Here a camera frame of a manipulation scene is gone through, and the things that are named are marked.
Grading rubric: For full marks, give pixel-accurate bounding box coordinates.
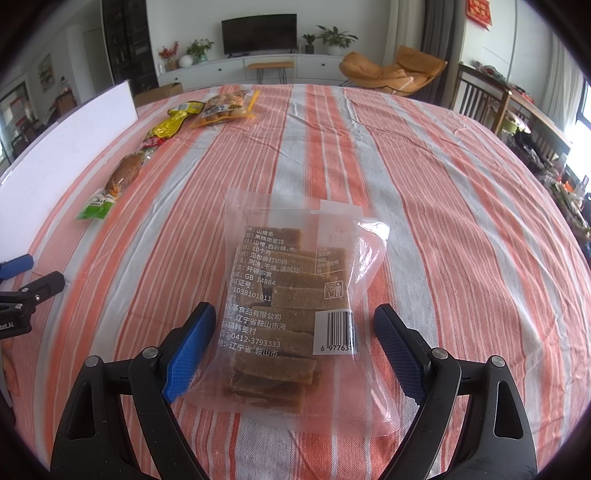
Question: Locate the cluttered wooden table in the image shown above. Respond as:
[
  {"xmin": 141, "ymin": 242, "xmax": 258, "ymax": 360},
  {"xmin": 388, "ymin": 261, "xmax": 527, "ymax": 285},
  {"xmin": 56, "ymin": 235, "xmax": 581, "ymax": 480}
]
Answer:
[{"xmin": 462, "ymin": 62, "xmax": 591, "ymax": 232}]

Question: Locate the large leafy potted plant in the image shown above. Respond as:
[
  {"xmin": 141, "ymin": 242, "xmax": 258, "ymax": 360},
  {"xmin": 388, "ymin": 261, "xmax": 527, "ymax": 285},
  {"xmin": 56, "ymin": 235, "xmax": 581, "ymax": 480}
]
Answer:
[{"xmin": 318, "ymin": 25, "xmax": 358, "ymax": 56}]

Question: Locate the clear bag of brown bars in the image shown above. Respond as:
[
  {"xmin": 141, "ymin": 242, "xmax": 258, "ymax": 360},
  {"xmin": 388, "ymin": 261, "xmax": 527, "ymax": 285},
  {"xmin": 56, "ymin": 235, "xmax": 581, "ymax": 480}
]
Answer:
[{"xmin": 191, "ymin": 187, "xmax": 402, "ymax": 437}]

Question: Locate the yellow snack packet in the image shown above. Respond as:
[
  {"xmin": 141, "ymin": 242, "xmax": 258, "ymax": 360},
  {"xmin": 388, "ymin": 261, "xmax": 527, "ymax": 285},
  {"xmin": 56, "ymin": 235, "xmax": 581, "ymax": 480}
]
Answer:
[{"xmin": 141, "ymin": 102, "xmax": 205, "ymax": 151}]

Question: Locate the window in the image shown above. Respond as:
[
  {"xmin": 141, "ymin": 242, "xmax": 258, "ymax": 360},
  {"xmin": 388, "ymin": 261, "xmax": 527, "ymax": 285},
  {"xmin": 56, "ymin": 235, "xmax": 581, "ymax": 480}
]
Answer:
[{"xmin": 563, "ymin": 78, "xmax": 591, "ymax": 185}]

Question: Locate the orange striped bed cloth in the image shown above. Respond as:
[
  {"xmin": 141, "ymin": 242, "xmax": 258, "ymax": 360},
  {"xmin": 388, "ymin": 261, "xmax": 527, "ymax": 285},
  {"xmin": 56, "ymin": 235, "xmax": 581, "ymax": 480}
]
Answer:
[{"xmin": 0, "ymin": 83, "xmax": 591, "ymax": 480}]

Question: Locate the wooden stool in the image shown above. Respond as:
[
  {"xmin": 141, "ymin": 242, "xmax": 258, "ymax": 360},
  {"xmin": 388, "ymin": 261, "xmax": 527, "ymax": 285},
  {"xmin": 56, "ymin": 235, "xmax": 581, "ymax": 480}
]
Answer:
[{"xmin": 246, "ymin": 61, "xmax": 295, "ymax": 85}]

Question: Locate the green potted plant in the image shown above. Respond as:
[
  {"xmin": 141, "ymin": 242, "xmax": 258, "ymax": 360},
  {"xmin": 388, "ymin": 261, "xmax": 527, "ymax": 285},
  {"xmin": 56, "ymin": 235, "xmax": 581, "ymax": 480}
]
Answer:
[{"xmin": 186, "ymin": 39, "xmax": 214, "ymax": 64}]

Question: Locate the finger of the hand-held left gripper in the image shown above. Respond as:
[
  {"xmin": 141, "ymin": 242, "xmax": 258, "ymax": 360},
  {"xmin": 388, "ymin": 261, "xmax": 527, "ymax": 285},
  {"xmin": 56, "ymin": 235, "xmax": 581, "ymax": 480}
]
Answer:
[
  {"xmin": 0, "ymin": 271, "xmax": 65, "ymax": 318},
  {"xmin": 0, "ymin": 254, "xmax": 34, "ymax": 280}
]

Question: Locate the dark glass cabinet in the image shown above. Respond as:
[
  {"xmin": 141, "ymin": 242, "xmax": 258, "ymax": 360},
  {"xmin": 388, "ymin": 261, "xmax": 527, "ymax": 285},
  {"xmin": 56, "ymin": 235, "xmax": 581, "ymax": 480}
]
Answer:
[{"xmin": 100, "ymin": 0, "xmax": 160, "ymax": 95}]

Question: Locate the red wall decoration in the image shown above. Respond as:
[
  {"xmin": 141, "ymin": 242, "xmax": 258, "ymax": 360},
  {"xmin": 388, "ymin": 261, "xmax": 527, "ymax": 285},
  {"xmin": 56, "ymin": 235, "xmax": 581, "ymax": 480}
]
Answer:
[{"xmin": 466, "ymin": 0, "xmax": 492, "ymax": 29}]

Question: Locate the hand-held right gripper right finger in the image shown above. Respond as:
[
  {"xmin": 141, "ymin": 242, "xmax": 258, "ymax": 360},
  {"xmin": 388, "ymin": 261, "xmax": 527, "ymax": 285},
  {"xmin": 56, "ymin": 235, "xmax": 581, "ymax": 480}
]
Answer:
[{"xmin": 373, "ymin": 302, "xmax": 539, "ymax": 480}]

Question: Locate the orange lounge chair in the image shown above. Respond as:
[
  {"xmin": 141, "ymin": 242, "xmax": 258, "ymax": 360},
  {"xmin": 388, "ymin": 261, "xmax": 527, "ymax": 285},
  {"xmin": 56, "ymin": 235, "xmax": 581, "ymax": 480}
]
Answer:
[{"xmin": 339, "ymin": 45, "xmax": 448, "ymax": 97}]

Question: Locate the orange snack packet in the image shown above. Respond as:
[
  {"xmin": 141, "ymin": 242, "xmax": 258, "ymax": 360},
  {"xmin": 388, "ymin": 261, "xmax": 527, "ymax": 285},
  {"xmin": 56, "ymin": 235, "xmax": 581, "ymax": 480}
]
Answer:
[{"xmin": 189, "ymin": 89, "xmax": 260, "ymax": 129}]

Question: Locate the wall picture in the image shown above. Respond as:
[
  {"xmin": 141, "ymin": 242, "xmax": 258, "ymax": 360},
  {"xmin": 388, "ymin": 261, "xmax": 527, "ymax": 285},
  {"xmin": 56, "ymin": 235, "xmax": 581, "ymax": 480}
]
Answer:
[{"xmin": 37, "ymin": 53, "xmax": 54, "ymax": 93}]

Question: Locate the wooden slat chair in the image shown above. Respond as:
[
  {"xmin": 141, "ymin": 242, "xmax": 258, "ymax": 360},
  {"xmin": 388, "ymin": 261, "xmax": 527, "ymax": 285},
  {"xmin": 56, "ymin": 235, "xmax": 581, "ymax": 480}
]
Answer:
[{"xmin": 450, "ymin": 62, "xmax": 513, "ymax": 134}]

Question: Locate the grey curtain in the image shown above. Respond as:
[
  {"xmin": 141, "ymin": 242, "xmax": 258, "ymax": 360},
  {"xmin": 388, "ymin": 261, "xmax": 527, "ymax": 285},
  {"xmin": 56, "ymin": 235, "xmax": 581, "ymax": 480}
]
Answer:
[{"xmin": 422, "ymin": 0, "xmax": 458, "ymax": 65}]

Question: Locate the red flower arrangement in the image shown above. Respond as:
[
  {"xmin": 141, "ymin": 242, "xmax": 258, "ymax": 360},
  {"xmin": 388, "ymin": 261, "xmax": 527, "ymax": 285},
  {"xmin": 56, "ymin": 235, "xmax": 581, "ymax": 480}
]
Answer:
[{"xmin": 158, "ymin": 41, "xmax": 180, "ymax": 71}]

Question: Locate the white cardboard box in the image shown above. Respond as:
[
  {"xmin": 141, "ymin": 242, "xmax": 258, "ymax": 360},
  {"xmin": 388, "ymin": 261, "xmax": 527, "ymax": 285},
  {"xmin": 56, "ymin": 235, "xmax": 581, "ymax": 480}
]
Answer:
[{"xmin": 0, "ymin": 79, "xmax": 138, "ymax": 259}]

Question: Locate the black television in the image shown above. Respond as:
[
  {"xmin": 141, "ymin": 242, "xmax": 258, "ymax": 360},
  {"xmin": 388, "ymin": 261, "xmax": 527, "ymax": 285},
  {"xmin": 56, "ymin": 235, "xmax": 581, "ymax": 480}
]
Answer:
[{"xmin": 222, "ymin": 14, "xmax": 297, "ymax": 57}]

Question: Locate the white television cabinet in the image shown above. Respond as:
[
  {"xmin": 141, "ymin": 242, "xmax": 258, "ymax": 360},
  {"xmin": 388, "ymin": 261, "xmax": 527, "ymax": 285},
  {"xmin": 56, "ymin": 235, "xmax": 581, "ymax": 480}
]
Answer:
[{"xmin": 159, "ymin": 53, "xmax": 352, "ymax": 88}]

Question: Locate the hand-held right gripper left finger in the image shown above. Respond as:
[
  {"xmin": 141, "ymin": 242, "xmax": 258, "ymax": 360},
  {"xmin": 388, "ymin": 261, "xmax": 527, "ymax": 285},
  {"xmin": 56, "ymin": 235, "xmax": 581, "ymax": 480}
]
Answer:
[{"xmin": 50, "ymin": 302, "xmax": 218, "ymax": 480}]

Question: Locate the brown cardboard box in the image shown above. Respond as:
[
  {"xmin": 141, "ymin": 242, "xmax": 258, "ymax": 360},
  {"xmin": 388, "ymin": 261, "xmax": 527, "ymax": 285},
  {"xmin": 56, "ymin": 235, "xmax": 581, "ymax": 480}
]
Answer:
[{"xmin": 134, "ymin": 82, "xmax": 184, "ymax": 108}]

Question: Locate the green meat snack packet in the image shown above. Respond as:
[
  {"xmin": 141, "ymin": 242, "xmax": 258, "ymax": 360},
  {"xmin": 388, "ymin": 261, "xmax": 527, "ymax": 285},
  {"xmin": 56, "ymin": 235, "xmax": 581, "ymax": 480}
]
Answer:
[{"xmin": 75, "ymin": 152, "xmax": 145, "ymax": 221}]

